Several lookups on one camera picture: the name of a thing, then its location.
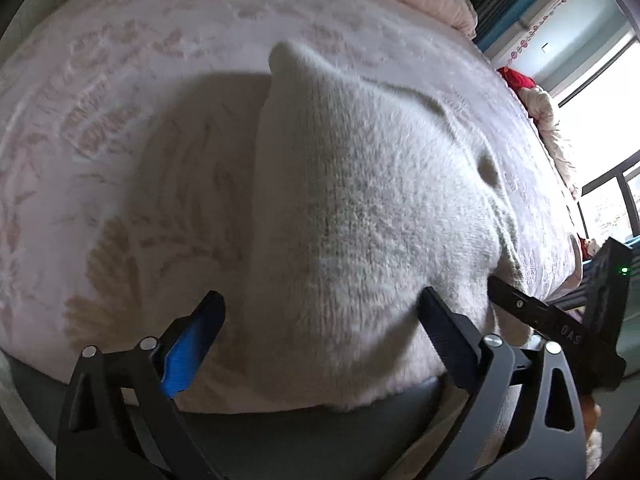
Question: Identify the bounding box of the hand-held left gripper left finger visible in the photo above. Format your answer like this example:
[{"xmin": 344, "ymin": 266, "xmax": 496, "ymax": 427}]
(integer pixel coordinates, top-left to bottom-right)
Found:
[{"xmin": 55, "ymin": 290, "xmax": 227, "ymax": 480}]

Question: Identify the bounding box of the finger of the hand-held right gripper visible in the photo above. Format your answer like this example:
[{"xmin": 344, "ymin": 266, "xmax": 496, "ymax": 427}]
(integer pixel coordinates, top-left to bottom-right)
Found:
[{"xmin": 487, "ymin": 275, "xmax": 587, "ymax": 357}]

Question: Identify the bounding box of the pink patterned bedspread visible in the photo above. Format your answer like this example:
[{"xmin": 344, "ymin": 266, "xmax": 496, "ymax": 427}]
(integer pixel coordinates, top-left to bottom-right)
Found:
[{"xmin": 0, "ymin": 0, "xmax": 587, "ymax": 417}]

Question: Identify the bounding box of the window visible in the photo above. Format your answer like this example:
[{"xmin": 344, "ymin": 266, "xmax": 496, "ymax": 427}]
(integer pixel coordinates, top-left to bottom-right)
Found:
[{"xmin": 555, "ymin": 30, "xmax": 640, "ymax": 251}]

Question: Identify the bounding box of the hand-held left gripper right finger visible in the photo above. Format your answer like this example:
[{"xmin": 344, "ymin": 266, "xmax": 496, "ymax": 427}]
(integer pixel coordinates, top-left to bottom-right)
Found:
[{"xmin": 416, "ymin": 286, "xmax": 587, "ymax": 480}]

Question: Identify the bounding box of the grey bed footboard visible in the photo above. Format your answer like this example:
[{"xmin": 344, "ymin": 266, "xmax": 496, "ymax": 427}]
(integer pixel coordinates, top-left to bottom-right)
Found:
[{"xmin": 7, "ymin": 350, "xmax": 506, "ymax": 480}]

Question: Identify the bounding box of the white sweater with black hearts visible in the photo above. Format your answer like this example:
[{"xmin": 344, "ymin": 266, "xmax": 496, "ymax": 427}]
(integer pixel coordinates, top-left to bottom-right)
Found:
[{"xmin": 244, "ymin": 40, "xmax": 527, "ymax": 415}]

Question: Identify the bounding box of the cream fluffy cloth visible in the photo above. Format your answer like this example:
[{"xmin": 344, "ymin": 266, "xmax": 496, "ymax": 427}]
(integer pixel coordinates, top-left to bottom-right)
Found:
[{"xmin": 520, "ymin": 85, "xmax": 585, "ymax": 202}]

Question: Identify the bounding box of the plain red cloth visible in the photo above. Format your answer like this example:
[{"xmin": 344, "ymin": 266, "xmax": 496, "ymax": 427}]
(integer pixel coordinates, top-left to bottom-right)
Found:
[{"xmin": 497, "ymin": 66, "xmax": 540, "ymax": 92}]

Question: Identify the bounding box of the hanging bead string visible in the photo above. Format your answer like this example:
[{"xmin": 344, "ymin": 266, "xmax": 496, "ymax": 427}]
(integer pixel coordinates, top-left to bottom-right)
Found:
[{"xmin": 502, "ymin": 0, "xmax": 592, "ymax": 70}]

